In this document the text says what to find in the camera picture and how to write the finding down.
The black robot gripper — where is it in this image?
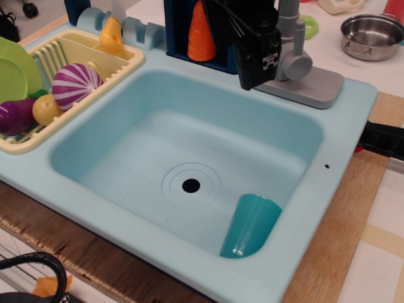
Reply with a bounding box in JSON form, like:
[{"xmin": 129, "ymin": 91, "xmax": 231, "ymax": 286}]
[{"xmin": 202, "ymin": 1, "xmax": 282, "ymax": 90}]

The grey faucet lever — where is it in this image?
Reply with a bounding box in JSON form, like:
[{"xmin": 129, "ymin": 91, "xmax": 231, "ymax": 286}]
[{"xmin": 293, "ymin": 19, "xmax": 306, "ymax": 57}]

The grey toy faucet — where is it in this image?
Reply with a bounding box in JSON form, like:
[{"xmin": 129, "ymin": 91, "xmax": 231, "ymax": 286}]
[{"xmin": 255, "ymin": 1, "xmax": 345, "ymax": 109}]

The orange toy carrot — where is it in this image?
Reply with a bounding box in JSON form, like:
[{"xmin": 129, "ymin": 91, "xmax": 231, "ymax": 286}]
[{"xmin": 187, "ymin": 1, "xmax": 217, "ymax": 62}]

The dark blue utensil holder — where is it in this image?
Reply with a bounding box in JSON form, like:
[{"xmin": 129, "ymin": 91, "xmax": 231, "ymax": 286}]
[{"xmin": 163, "ymin": 0, "xmax": 237, "ymax": 74}]

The cream toy object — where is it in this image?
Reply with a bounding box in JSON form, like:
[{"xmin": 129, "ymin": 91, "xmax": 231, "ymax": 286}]
[{"xmin": 318, "ymin": 0, "xmax": 365, "ymax": 15}]

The steel pot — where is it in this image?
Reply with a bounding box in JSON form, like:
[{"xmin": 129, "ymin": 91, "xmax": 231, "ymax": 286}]
[{"xmin": 340, "ymin": 14, "xmax": 403, "ymax": 61}]

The light blue toy sink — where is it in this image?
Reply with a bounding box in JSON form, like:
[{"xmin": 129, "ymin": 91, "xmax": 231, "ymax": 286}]
[{"xmin": 0, "ymin": 6, "xmax": 379, "ymax": 303}]

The black clamp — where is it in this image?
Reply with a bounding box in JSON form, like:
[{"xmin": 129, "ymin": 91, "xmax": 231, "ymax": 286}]
[{"xmin": 357, "ymin": 121, "xmax": 403, "ymax": 161}]

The teal plastic cup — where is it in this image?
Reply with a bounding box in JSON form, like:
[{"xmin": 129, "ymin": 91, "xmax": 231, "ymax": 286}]
[{"xmin": 220, "ymin": 194, "xmax": 282, "ymax": 259}]

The purple striped toy onion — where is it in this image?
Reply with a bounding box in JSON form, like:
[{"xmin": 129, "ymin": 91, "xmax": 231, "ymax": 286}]
[{"xmin": 51, "ymin": 63, "xmax": 104, "ymax": 110}]

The cream dish rack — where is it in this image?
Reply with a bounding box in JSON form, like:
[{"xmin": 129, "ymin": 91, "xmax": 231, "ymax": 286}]
[{"xmin": 1, "ymin": 29, "xmax": 145, "ymax": 155}]

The yellow toy lemon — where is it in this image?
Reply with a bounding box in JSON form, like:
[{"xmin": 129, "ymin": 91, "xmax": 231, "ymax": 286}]
[{"xmin": 32, "ymin": 94, "xmax": 64, "ymax": 126}]

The black chair wheel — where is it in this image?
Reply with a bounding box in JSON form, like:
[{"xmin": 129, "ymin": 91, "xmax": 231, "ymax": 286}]
[{"xmin": 22, "ymin": 0, "xmax": 39, "ymax": 19}]

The green plastic plate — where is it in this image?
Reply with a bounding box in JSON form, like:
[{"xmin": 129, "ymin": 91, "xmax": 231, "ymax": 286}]
[{"xmin": 1, "ymin": 37, "xmax": 42, "ymax": 103}]

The purple toy eggplant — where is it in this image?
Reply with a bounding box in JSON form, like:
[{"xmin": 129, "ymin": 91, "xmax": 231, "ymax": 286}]
[{"xmin": 1, "ymin": 89, "xmax": 49, "ymax": 136}]

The orange tape piece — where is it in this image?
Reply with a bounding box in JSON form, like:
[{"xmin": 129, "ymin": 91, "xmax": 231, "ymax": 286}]
[{"xmin": 32, "ymin": 276, "xmax": 57, "ymax": 298}]

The green plastic ring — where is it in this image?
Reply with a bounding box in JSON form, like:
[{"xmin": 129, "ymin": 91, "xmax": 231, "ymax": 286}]
[{"xmin": 298, "ymin": 15, "xmax": 319, "ymax": 41}]

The black cable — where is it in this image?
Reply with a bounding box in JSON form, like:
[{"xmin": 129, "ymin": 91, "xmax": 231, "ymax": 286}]
[{"xmin": 0, "ymin": 251, "xmax": 68, "ymax": 303}]

